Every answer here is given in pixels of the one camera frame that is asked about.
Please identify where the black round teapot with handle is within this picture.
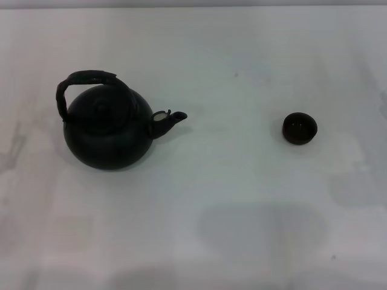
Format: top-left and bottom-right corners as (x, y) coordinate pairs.
(55, 69), (188, 170)

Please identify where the small dark brown teacup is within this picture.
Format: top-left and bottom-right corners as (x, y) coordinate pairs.
(282, 112), (318, 146)

